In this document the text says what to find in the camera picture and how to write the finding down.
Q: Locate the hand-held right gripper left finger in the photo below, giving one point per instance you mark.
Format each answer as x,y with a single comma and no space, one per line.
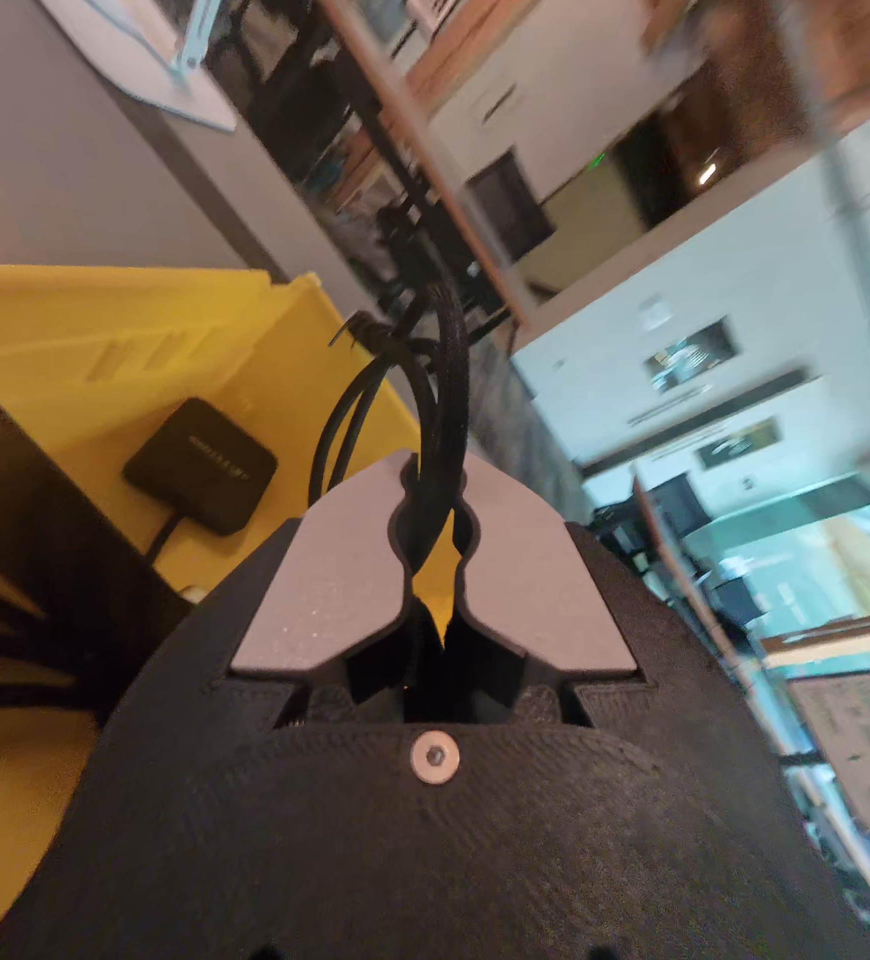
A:
330,585

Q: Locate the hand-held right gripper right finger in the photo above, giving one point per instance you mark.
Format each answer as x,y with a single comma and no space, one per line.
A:
540,592

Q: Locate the black adapter hub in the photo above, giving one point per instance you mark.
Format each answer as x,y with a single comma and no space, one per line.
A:
198,465

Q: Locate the yellow plastic bin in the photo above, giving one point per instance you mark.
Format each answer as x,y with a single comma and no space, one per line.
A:
104,330

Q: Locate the dark framed wall picture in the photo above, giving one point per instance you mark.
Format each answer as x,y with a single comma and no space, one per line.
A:
690,356
735,444

